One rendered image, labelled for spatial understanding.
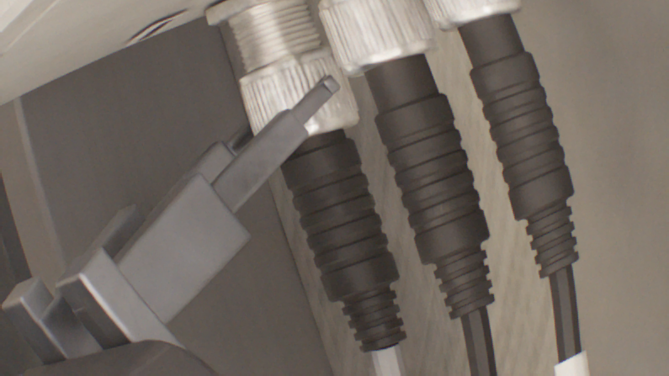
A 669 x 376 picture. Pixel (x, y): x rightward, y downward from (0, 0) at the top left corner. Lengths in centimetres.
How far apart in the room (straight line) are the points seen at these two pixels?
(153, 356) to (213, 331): 16
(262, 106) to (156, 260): 4
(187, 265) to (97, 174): 13
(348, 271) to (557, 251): 7
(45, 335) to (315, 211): 6
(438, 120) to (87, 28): 6
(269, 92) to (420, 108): 4
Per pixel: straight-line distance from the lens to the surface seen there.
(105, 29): 62
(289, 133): 64
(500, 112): 59
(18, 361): 162
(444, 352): 71
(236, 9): 65
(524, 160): 58
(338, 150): 65
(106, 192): 75
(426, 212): 62
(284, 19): 65
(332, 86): 65
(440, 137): 62
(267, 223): 76
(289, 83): 65
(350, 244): 65
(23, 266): 170
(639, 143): 62
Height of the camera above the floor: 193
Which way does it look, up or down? 40 degrees down
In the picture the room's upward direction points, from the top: 3 degrees clockwise
